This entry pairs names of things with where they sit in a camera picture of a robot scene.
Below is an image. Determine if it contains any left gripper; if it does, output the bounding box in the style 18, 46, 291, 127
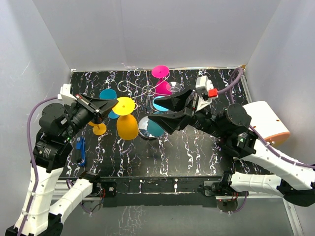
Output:
61, 92, 119, 140

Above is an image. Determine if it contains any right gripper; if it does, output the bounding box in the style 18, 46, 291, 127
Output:
149, 87, 227, 139

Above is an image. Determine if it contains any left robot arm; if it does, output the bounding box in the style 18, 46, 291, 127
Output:
5, 94, 118, 236

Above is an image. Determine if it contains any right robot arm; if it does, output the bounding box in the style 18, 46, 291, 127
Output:
148, 89, 315, 207

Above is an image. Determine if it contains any chrome wine glass rack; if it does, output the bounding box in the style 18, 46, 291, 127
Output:
117, 67, 170, 140

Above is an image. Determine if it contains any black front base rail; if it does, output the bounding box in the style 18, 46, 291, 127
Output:
78, 172, 244, 209

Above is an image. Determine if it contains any clear wine glass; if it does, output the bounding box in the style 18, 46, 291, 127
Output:
166, 82, 182, 94

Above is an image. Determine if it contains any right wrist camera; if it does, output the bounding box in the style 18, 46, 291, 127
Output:
195, 76, 219, 112

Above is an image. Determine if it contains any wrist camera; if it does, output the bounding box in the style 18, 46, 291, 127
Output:
195, 76, 219, 112
57, 84, 77, 106

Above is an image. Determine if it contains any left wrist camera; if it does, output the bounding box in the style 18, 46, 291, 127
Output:
57, 84, 77, 106

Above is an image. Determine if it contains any blue carabiner clip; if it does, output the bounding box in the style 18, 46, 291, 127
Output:
74, 136, 86, 167

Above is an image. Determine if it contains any magenta wine glass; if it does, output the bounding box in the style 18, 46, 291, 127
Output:
152, 65, 172, 97

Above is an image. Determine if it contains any orange wine glass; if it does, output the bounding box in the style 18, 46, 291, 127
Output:
88, 121, 107, 136
112, 97, 138, 140

